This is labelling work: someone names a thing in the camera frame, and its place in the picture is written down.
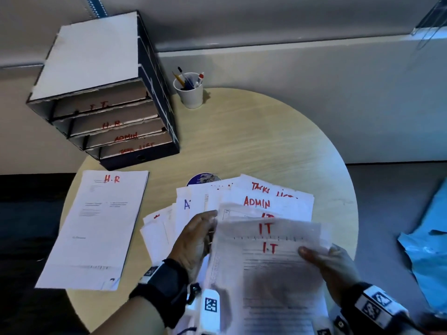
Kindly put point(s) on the person's right hand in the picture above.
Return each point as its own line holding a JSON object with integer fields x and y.
{"x": 335, "y": 272}

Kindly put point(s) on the person's left hand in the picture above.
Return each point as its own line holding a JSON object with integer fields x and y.
{"x": 192, "y": 244}

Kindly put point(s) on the unsorted pile of papers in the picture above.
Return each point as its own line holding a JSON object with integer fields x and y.
{"x": 195, "y": 202}

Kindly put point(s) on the H.R. paper stack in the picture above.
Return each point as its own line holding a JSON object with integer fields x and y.
{"x": 94, "y": 233}

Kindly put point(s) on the cardboard document tray organizer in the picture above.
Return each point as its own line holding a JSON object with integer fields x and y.
{"x": 87, "y": 55}

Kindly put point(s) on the blue round disc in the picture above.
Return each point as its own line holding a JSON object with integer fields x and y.
{"x": 202, "y": 179}

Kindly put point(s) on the blue plastic bag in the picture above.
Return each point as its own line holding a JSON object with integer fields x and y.
{"x": 429, "y": 261}

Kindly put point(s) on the round wooden table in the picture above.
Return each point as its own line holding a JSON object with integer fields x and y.
{"x": 262, "y": 143}

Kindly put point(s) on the white pen cup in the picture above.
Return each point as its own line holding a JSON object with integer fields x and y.
{"x": 191, "y": 97}

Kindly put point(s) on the blue pen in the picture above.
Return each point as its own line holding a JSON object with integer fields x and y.
{"x": 189, "y": 84}

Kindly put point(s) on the white red-capped marker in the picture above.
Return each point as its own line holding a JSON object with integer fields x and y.
{"x": 199, "y": 80}

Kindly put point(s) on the yellow pencil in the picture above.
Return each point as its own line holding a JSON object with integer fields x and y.
{"x": 178, "y": 79}

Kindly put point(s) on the black pen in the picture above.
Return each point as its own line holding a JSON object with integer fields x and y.
{"x": 183, "y": 76}

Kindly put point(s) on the blue dotted blind strip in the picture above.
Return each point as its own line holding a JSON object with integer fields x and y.
{"x": 96, "y": 6}

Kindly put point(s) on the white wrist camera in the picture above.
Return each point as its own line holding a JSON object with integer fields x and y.
{"x": 324, "y": 329}
{"x": 209, "y": 314}

